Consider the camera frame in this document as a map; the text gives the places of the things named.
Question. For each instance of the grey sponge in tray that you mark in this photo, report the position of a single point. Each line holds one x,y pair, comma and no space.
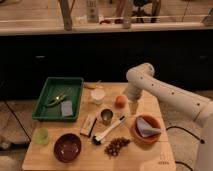
66,108

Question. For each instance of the grey cloth in orange bowl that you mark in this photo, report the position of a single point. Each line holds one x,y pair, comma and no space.
145,129

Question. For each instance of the green plastic tray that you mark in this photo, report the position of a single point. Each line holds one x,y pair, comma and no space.
54,86

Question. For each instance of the yellow object at table back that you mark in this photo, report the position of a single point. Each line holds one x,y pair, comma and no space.
93,85

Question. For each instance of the wooden block box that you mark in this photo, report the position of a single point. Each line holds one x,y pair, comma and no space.
88,125

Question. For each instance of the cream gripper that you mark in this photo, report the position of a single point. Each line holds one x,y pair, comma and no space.
133,106

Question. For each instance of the black white brush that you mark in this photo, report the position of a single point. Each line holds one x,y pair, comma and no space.
98,138

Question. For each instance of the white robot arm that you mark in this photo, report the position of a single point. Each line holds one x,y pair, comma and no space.
199,108

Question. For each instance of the small metal cup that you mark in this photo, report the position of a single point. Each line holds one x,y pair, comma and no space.
106,115

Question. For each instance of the orange bowl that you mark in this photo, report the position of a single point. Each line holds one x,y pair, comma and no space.
145,140

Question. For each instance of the bunch of brown grapes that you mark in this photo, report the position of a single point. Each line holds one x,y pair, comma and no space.
115,146

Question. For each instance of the orange apple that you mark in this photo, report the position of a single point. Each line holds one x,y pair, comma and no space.
120,101

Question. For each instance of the white plastic cup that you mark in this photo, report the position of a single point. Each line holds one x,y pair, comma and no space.
97,96

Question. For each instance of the green utensil in tray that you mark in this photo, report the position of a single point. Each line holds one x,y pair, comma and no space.
56,100

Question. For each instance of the purple bowl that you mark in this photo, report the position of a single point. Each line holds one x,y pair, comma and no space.
67,148

